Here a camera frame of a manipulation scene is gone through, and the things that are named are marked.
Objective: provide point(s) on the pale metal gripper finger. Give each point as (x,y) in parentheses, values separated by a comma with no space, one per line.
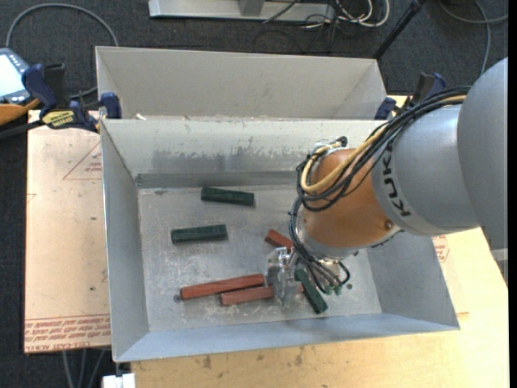
(291,293)
(280,291)

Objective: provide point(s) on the dark green flat block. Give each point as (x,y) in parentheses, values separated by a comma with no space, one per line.
(227,196)
(198,234)
(315,297)

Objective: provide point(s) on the red-brown flat block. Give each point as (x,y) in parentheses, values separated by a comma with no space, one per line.
(246,296)
(278,238)
(222,286)

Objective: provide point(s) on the grey metal bin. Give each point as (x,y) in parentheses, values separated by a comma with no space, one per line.
(226,148)

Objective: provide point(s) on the brown cardboard board red print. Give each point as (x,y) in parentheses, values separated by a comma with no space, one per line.
(64,224)

